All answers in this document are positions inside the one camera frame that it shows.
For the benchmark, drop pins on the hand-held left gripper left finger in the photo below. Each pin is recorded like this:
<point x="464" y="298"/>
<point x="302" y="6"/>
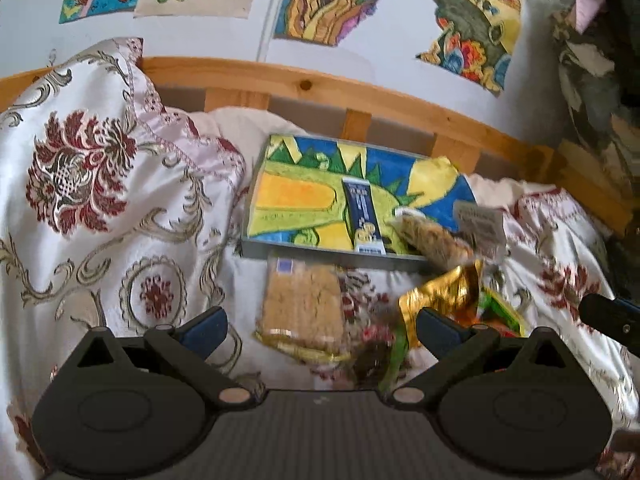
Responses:
<point x="206" y="332"/>

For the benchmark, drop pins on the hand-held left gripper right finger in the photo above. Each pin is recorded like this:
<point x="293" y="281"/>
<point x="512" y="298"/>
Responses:
<point x="439" y="331"/>

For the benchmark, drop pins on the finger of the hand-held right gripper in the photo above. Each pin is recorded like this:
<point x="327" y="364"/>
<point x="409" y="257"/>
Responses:
<point x="607" y="316"/>

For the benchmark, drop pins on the clear puffed rice cake packet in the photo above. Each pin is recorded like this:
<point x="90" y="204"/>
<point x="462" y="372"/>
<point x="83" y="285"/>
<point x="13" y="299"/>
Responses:
<point x="300" y="305"/>

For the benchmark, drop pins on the grey tray with colourful lining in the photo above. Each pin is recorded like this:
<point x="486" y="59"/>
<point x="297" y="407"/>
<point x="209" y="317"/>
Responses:
<point x="295" y="200"/>

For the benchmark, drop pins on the gold foil snack packet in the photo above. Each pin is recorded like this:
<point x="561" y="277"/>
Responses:
<point x="440" y="291"/>

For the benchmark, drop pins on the green snack packet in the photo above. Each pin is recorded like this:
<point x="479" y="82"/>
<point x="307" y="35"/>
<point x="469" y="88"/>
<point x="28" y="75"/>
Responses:
<point x="502" y="312"/>

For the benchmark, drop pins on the floral bed blanket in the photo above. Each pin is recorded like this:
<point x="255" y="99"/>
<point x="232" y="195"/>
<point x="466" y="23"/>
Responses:
<point x="545" y="260"/>

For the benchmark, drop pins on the clear wrapped granola bar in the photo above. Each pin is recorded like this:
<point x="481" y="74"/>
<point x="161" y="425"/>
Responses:
<point x="432" y="239"/>

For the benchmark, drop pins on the white labelled snack packet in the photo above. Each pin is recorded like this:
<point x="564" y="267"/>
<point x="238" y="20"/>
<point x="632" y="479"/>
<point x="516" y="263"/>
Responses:
<point x="480" y="227"/>

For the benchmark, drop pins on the dark blue snack bar packet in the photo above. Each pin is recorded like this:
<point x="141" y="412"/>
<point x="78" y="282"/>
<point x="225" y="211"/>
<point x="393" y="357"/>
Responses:
<point x="363" y="217"/>

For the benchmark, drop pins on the floral satin pillow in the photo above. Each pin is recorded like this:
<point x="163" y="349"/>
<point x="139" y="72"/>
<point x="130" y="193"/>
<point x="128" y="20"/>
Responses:
<point x="100" y="185"/>

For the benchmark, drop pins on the plain white pillow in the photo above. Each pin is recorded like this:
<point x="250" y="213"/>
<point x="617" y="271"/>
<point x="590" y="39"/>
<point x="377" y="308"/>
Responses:
<point x="235" y="127"/>

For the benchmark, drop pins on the camouflage cloth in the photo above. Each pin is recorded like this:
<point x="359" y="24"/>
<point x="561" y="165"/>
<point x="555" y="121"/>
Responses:
<point x="585" y="90"/>

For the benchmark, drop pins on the wooden bed headboard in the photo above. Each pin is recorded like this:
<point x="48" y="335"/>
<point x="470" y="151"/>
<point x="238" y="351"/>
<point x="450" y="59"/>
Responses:
<point x="280" y="77"/>

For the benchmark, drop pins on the black cloth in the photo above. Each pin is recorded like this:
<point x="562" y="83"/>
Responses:
<point x="620" y="20"/>

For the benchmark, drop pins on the green and orange wall poster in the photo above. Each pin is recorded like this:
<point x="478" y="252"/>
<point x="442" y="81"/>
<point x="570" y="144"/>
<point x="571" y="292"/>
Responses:
<point x="475" y="25"/>

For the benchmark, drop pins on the white wall pipe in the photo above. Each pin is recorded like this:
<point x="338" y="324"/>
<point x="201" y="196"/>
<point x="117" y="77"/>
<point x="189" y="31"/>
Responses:
<point x="274" y="5"/>

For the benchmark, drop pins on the wavy striped wall poster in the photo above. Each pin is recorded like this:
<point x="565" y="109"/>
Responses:
<point x="340" y="5"/>

